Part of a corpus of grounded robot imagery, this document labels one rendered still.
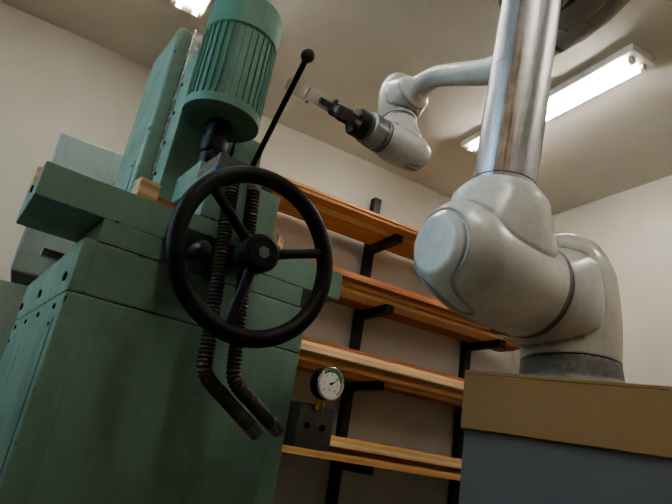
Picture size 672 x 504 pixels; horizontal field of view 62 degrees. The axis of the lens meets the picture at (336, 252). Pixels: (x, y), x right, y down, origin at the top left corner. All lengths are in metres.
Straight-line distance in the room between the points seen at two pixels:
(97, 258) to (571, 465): 0.76
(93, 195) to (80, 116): 2.80
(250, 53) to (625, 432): 1.04
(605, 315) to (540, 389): 0.19
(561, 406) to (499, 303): 0.16
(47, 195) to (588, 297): 0.85
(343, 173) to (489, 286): 3.54
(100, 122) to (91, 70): 0.34
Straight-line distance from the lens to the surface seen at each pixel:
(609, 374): 0.94
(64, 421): 0.96
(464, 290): 0.79
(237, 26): 1.38
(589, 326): 0.93
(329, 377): 1.08
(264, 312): 1.08
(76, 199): 1.00
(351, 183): 4.28
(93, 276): 0.97
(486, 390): 0.82
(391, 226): 3.74
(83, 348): 0.96
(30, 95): 3.82
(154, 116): 1.48
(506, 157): 0.90
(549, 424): 0.82
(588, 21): 1.26
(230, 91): 1.27
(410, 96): 1.56
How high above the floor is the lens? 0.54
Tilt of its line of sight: 20 degrees up
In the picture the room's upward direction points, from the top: 10 degrees clockwise
